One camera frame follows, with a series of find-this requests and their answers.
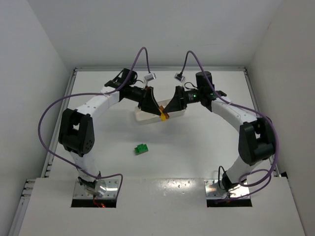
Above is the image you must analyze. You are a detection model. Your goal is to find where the purple cable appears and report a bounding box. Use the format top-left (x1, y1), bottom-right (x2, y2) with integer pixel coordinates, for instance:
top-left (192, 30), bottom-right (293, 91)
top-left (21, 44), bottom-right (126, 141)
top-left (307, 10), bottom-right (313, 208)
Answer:
top-left (37, 47), bottom-right (151, 197)
top-left (181, 50), bottom-right (279, 203)

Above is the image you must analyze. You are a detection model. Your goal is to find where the brown lego plate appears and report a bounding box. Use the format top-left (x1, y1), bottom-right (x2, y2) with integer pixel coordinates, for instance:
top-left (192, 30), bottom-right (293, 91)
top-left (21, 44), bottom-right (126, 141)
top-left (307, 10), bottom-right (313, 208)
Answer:
top-left (159, 106), bottom-right (170, 119)

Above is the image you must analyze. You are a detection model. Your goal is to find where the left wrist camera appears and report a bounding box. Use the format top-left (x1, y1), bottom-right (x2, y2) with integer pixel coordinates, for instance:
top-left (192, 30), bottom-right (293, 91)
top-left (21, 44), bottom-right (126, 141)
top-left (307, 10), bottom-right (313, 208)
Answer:
top-left (144, 73), bottom-right (157, 88)

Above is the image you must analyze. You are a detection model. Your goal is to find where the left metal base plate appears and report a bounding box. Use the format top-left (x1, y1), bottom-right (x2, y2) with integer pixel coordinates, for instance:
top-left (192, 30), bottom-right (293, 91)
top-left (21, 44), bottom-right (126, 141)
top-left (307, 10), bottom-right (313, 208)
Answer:
top-left (73, 179), bottom-right (119, 200)

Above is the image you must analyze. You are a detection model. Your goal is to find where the yellow curved lego brick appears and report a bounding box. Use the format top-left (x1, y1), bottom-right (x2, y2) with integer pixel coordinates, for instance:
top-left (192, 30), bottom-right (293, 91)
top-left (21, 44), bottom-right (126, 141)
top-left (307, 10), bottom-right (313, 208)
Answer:
top-left (160, 113), bottom-right (167, 121)

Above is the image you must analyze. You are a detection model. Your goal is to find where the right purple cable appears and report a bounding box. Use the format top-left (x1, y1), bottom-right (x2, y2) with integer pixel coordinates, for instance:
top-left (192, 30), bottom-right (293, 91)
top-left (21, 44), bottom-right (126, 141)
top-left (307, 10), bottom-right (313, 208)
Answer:
top-left (181, 50), bottom-right (279, 203)

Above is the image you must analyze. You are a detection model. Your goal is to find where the green lego brick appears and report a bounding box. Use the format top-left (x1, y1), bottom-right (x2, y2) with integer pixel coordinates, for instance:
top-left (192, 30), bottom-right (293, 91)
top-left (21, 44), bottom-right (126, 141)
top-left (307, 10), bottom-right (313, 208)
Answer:
top-left (137, 144), bottom-right (149, 153)
top-left (134, 146), bottom-right (146, 155)

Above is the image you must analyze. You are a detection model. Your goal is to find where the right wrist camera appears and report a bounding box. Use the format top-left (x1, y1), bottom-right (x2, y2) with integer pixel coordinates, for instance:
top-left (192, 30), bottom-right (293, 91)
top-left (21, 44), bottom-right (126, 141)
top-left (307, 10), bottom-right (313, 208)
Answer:
top-left (174, 72), bottom-right (186, 87)

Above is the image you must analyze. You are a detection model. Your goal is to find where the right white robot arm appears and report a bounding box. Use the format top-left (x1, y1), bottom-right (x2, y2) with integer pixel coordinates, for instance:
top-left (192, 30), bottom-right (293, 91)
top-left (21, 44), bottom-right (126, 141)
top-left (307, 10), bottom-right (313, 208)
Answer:
top-left (164, 71), bottom-right (275, 191)

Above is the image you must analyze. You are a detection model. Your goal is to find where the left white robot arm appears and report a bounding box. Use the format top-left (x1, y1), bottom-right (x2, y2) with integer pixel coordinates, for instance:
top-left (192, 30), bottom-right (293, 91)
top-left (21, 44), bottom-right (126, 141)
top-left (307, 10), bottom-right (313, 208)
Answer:
top-left (59, 68), bottom-right (161, 197)

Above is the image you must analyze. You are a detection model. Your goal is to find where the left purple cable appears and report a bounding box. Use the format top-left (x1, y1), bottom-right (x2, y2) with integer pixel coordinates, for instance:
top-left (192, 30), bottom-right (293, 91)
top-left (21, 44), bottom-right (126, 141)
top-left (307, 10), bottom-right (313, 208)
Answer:
top-left (37, 47), bottom-right (151, 197)

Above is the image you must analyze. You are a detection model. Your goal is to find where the metal base plate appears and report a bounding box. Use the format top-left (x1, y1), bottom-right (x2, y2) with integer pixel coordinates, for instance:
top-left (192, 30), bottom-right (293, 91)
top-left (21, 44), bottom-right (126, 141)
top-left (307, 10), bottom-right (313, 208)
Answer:
top-left (73, 179), bottom-right (119, 200)
top-left (204, 179), bottom-right (250, 200)

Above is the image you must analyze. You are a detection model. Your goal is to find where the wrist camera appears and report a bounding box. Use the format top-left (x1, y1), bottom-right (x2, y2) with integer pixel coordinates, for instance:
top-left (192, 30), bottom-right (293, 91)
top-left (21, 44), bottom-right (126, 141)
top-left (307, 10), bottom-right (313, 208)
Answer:
top-left (144, 73), bottom-right (157, 88)
top-left (174, 72), bottom-right (186, 87)

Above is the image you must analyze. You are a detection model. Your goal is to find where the white three-compartment tray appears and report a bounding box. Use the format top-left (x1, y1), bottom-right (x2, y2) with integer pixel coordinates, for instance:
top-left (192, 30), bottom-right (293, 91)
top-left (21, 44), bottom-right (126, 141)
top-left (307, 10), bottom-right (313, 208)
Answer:
top-left (134, 107), bottom-right (186, 125)

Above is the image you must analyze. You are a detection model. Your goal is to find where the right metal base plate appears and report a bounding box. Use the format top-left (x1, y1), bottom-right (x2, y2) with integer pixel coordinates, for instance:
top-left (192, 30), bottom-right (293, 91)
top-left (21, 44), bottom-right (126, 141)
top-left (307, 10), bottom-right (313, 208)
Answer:
top-left (204, 179), bottom-right (250, 200)

